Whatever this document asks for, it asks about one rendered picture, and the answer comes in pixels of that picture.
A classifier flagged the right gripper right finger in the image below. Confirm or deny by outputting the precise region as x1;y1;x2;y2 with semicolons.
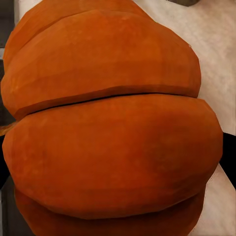
219;132;236;189

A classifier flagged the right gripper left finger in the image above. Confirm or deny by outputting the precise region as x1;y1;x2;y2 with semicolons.
0;135;10;190

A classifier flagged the pumpkin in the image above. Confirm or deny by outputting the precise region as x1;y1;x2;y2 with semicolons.
0;0;223;236

